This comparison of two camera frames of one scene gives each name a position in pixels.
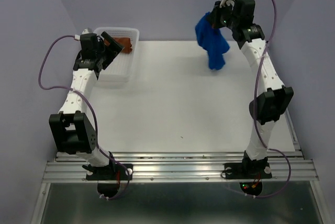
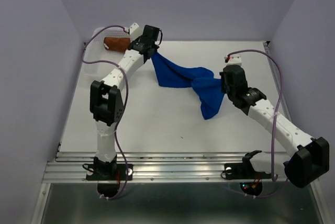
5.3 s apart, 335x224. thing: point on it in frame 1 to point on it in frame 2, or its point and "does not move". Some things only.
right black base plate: [243, 170] does not move
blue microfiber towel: [212, 40] to [208, 88]
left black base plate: [113, 172] does not move
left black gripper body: [100, 53] to [155, 47]
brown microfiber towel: [125, 42] does not move
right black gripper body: [225, 17] to [225, 88]
